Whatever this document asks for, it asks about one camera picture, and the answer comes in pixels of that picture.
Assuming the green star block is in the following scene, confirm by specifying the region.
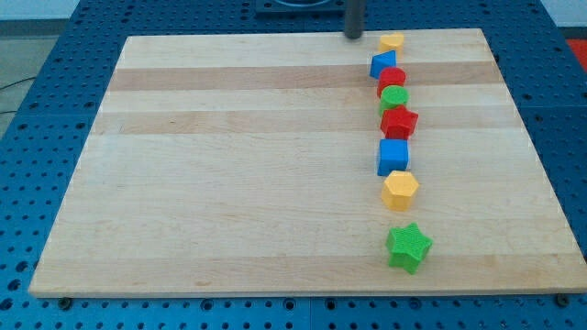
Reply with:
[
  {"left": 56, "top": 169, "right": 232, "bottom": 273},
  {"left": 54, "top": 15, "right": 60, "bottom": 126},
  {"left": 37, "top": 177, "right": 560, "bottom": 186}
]
[{"left": 385, "top": 223, "right": 433, "bottom": 275}]

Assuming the yellow hexagon block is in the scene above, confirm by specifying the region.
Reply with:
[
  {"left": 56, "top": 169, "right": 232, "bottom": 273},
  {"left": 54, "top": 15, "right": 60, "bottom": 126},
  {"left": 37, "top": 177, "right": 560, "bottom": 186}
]
[{"left": 381, "top": 170, "right": 419, "bottom": 212}]

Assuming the red circle block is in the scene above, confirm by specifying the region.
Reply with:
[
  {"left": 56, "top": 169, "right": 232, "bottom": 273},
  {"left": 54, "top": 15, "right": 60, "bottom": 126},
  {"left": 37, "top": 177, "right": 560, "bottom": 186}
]
[{"left": 377, "top": 67, "right": 407, "bottom": 97}]

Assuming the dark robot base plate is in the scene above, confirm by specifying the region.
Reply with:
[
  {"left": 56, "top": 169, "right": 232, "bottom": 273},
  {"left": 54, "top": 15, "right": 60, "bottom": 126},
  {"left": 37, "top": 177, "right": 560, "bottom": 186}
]
[{"left": 254, "top": 0, "right": 346, "bottom": 18}]

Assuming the yellow heart block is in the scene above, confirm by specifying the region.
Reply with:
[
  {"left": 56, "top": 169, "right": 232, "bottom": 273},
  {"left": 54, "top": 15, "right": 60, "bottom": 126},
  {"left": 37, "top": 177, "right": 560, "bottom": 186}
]
[{"left": 378, "top": 32, "right": 404, "bottom": 58}]

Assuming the light wooden board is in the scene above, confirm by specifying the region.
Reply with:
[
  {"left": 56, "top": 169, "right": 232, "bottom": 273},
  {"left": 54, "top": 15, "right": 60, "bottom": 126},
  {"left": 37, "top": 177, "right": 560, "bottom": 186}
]
[{"left": 29, "top": 28, "right": 586, "bottom": 298}]

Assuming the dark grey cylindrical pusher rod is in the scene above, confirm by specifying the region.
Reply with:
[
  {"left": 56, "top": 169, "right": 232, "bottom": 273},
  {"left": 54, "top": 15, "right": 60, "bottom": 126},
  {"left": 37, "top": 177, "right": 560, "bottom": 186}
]
[{"left": 344, "top": 0, "right": 366, "bottom": 39}]

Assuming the red star block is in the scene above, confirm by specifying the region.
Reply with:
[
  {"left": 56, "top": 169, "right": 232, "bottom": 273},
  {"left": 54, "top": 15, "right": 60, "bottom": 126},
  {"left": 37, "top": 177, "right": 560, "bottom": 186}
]
[{"left": 380, "top": 105, "right": 418, "bottom": 140}]

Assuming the green circle block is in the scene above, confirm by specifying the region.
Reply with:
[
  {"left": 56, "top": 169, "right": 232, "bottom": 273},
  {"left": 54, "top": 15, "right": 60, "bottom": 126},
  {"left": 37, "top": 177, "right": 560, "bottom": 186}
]
[{"left": 379, "top": 85, "right": 409, "bottom": 116}]

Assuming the blue cube block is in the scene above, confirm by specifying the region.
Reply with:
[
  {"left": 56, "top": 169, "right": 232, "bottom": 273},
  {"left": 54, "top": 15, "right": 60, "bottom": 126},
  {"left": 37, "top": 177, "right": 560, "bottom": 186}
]
[{"left": 377, "top": 139, "right": 409, "bottom": 176}]

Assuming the blue triangle block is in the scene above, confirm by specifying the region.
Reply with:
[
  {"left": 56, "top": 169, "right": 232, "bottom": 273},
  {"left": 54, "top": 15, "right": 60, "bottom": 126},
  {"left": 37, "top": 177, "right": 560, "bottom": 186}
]
[{"left": 370, "top": 50, "right": 396, "bottom": 79}]

